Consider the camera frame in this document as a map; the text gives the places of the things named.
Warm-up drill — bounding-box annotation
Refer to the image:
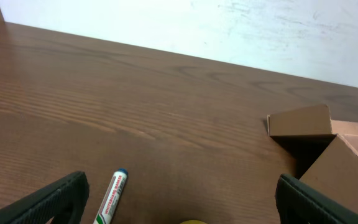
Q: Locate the blue whiteboard marker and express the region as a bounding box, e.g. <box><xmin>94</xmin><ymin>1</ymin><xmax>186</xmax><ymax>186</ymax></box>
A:
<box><xmin>93</xmin><ymin>169</ymin><xmax>128</xmax><ymax>224</ymax></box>

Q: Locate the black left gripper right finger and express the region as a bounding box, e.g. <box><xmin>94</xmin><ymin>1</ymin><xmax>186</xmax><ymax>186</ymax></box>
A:
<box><xmin>275</xmin><ymin>174</ymin><xmax>358</xmax><ymax>224</ymax></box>

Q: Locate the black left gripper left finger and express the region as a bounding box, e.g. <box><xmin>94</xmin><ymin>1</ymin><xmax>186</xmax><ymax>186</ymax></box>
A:
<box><xmin>0</xmin><ymin>171</ymin><xmax>90</xmax><ymax>224</ymax></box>

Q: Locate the brown cardboard box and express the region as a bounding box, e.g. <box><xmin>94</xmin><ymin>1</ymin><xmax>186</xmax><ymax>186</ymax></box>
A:
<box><xmin>267</xmin><ymin>105</ymin><xmax>358</xmax><ymax>214</ymax></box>

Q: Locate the yellow tape roll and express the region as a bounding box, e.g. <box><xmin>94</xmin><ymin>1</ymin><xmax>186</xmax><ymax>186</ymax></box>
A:
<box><xmin>180</xmin><ymin>220</ymin><xmax>207</xmax><ymax>224</ymax></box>

